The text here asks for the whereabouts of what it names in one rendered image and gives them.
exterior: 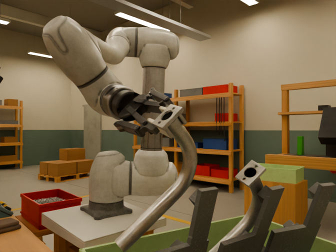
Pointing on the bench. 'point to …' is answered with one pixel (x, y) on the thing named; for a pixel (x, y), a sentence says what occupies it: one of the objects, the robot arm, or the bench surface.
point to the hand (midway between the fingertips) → (166, 121)
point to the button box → (5, 212)
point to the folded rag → (9, 225)
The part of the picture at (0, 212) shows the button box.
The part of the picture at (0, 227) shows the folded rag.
